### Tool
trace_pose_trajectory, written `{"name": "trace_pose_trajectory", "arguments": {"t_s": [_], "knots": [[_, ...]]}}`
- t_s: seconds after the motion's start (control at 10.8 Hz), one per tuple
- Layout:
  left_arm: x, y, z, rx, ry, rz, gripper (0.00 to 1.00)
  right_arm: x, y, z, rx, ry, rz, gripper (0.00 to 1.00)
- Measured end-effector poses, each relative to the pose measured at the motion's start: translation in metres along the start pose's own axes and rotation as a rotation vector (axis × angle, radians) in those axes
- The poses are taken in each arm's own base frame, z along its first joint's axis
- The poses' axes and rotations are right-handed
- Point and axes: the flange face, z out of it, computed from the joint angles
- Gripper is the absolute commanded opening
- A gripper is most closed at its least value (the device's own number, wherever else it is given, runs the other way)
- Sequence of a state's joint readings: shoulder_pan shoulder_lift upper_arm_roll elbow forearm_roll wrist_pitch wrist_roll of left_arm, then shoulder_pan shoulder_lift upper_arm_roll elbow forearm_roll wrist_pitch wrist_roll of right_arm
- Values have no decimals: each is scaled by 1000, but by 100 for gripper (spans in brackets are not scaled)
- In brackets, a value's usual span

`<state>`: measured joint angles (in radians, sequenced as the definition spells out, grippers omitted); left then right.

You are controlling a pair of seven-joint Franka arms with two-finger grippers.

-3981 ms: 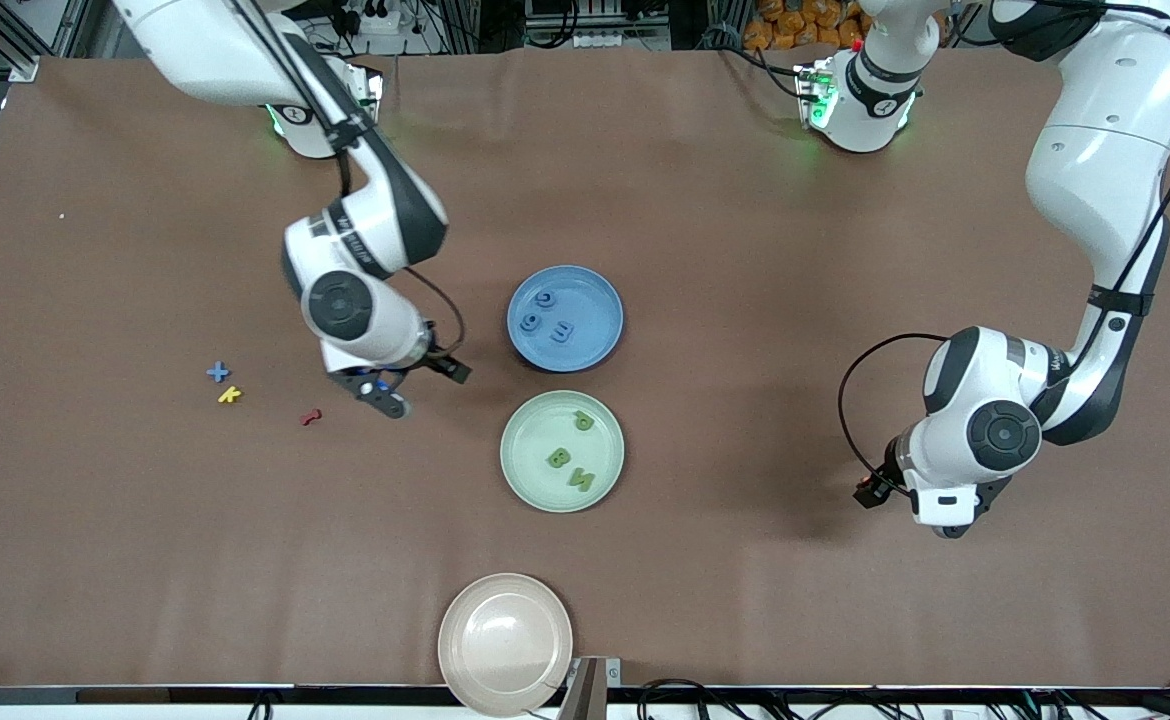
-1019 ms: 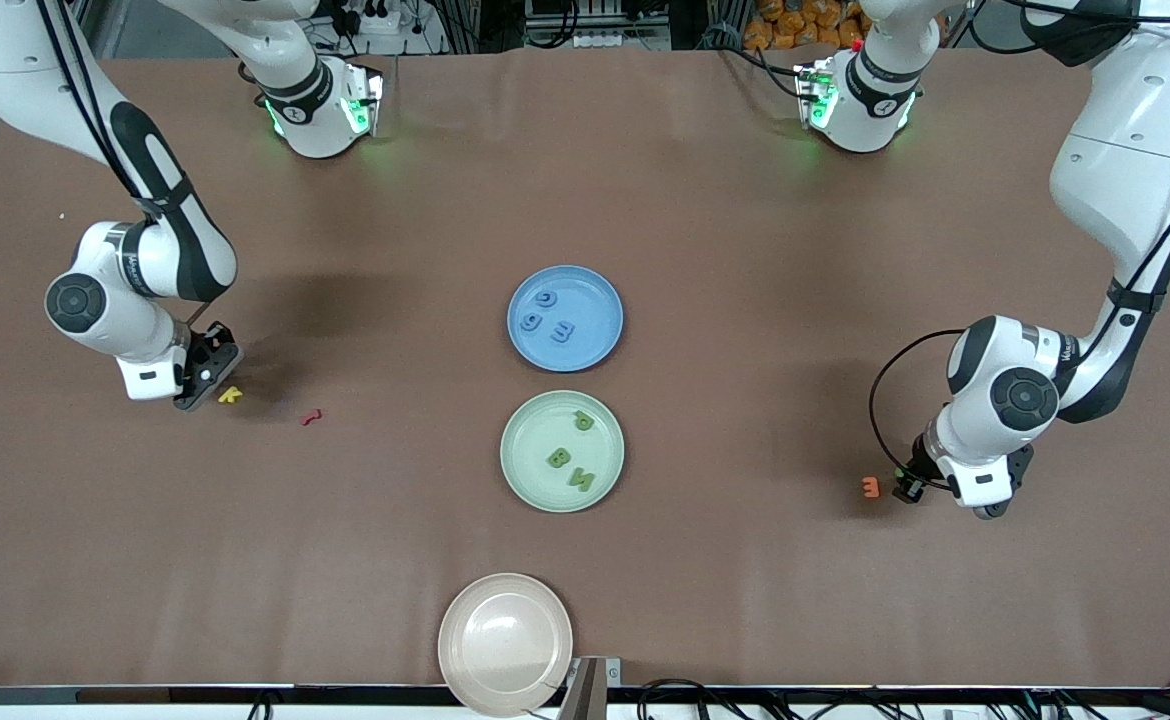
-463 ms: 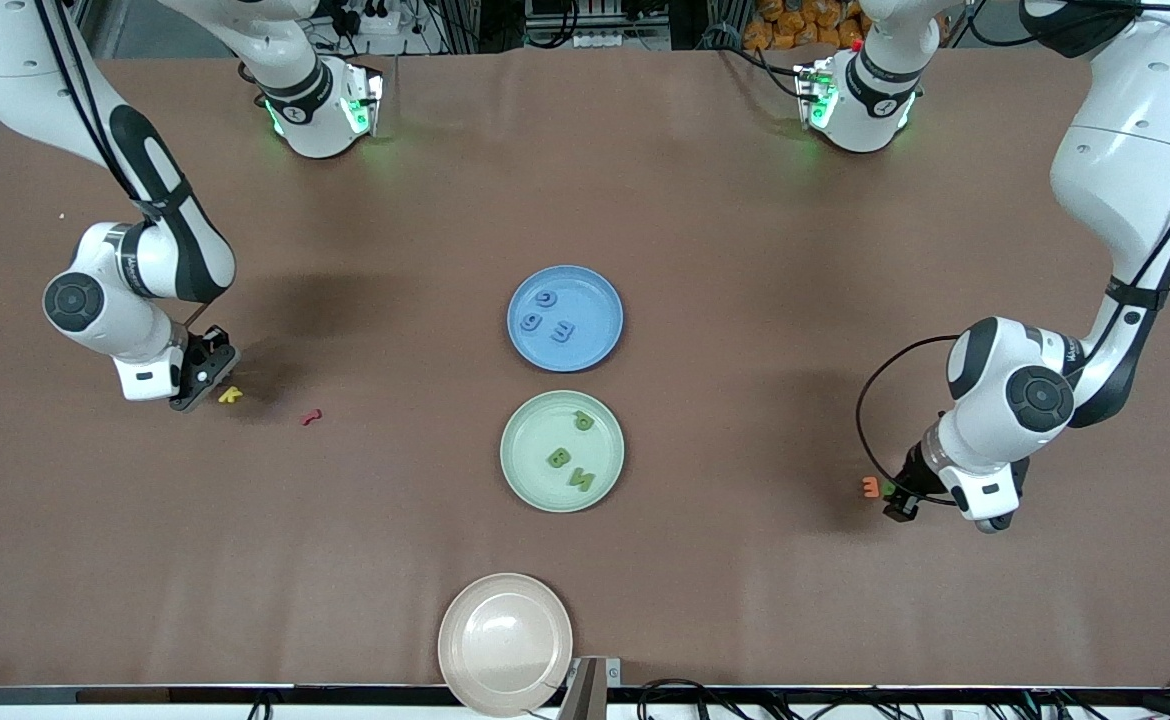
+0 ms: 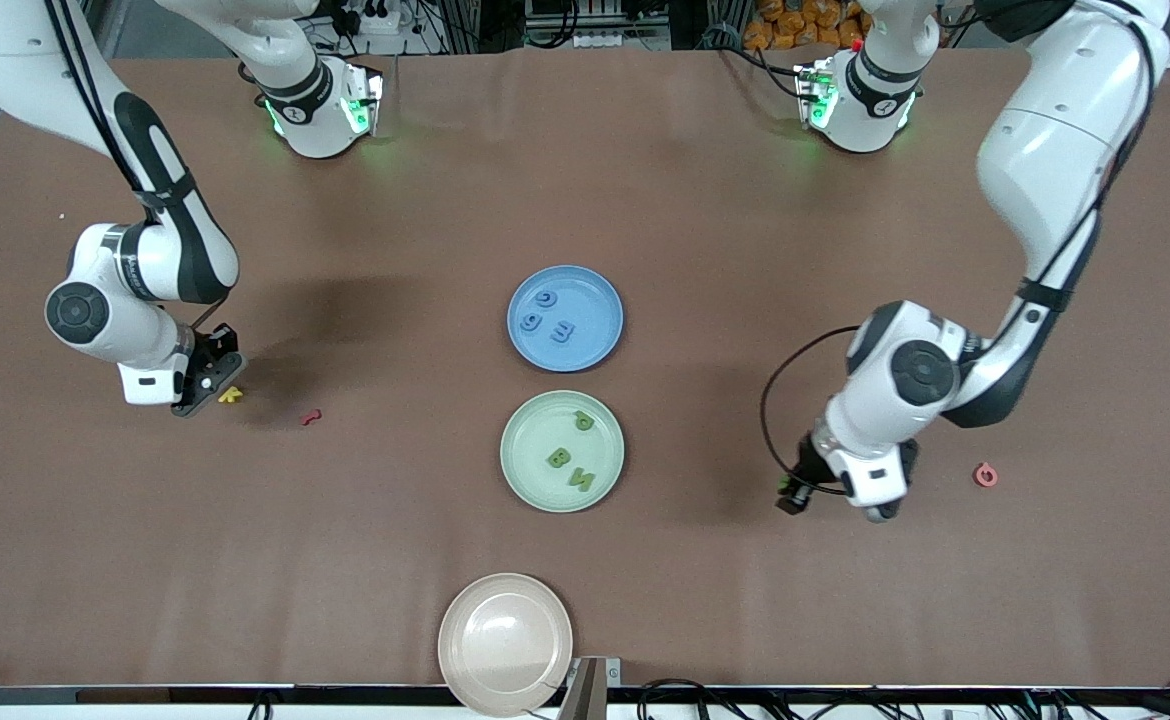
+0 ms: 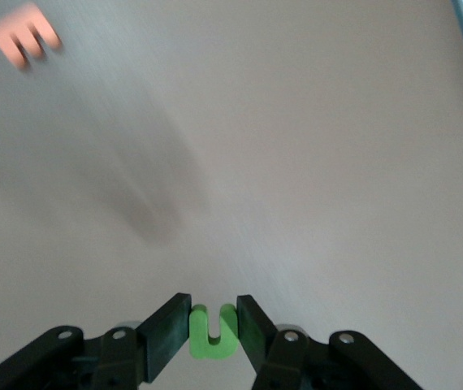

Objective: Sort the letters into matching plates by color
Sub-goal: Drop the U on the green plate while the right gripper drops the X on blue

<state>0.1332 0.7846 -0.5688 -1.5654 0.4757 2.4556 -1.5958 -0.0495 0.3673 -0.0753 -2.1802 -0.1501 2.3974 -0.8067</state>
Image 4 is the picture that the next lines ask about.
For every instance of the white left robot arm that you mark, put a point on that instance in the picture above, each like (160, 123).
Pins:
(875, 410)

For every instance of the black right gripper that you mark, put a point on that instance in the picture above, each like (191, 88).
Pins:
(213, 347)

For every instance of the blue foam digit six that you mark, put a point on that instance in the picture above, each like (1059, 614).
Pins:
(532, 322)

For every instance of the green foam letter P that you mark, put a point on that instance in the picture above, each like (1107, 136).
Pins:
(583, 421)

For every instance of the yellow foam letter K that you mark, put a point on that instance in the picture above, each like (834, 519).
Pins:
(232, 395)

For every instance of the green foam letter N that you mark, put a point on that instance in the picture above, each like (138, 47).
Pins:
(582, 481)

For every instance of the blue round plate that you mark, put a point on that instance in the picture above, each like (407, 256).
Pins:
(595, 310)

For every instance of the beige round plate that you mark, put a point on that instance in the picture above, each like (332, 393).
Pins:
(505, 645)

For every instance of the white power strip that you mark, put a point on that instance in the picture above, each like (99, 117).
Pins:
(375, 15)

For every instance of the black table edge rail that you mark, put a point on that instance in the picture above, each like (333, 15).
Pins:
(245, 694)

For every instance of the pink foam letter G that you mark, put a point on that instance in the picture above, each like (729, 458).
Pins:
(986, 475)

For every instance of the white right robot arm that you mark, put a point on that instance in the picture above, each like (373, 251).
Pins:
(125, 340)

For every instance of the green foam letter B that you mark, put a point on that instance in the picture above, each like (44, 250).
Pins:
(558, 458)

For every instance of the blue foam letter E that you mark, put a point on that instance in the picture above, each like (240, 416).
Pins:
(562, 332)

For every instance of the grey metal mount bracket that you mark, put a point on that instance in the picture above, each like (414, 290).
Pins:
(590, 690)

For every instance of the pile of orange objects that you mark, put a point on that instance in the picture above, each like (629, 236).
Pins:
(805, 25)

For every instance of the pale green round plate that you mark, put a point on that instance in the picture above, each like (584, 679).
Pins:
(535, 440)

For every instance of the brown table cover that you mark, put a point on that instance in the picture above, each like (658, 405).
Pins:
(665, 200)

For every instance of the small red foam letter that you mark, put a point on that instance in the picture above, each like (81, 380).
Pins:
(311, 417)

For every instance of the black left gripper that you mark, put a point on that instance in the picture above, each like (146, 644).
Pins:
(806, 468)

